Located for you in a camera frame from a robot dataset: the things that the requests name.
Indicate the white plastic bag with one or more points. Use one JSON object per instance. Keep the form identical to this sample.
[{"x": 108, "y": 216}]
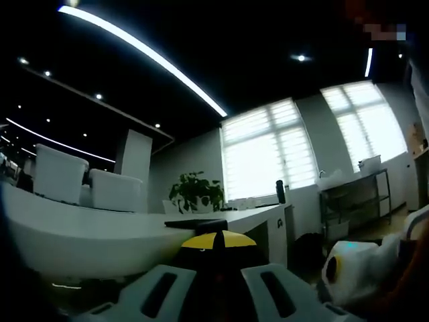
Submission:
[{"x": 330, "y": 177}]

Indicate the person's light shirt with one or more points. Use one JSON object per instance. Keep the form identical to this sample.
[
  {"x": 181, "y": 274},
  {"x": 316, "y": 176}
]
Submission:
[{"x": 422, "y": 94}]

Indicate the white desk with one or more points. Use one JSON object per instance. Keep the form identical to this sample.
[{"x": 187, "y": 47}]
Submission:
[{"x": 83, "y": 234}]

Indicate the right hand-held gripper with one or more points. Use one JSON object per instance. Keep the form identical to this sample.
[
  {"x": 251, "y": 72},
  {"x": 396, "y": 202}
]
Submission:
[{"x": 362, "y": 268}]

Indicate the black backpack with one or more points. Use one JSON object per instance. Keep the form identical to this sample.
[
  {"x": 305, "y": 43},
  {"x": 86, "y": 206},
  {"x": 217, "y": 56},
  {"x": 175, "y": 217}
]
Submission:
[{"x": 310, "y": 251}]

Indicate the metal shelf rack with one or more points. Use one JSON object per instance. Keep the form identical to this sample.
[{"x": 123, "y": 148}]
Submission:
[{"x": 348, "y": 204}]

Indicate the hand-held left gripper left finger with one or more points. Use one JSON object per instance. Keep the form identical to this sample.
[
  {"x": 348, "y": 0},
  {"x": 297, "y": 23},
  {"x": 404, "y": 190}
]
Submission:
[{"x": 130, "y": 298}]

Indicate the window with white blinds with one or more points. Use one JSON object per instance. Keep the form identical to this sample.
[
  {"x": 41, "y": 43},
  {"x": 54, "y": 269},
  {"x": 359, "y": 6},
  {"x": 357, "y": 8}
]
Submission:
[
  {"x": 261, "y": 151},
  {"x": 365, "y": 127}
]

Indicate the black bottle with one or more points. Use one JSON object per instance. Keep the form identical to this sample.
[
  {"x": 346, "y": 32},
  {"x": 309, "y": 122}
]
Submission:
[{"x": 280, "y": 192}]

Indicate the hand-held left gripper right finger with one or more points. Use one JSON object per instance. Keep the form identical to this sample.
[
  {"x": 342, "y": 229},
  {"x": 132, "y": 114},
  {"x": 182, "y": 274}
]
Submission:
[{"x": 305, "y": 302}]

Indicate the potted green plant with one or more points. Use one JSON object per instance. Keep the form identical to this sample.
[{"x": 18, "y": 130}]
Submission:
[{"x": 194, "y": 191}]

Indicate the white storage bin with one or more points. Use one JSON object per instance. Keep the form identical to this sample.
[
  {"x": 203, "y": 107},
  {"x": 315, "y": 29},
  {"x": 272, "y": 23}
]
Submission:
[
  {"x": 60, "y": 174},
  {"x": 114, "y": 191}
]

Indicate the clear plastic box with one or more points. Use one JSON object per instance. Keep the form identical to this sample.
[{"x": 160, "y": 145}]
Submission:
[{"x": 370, "y": 165}]

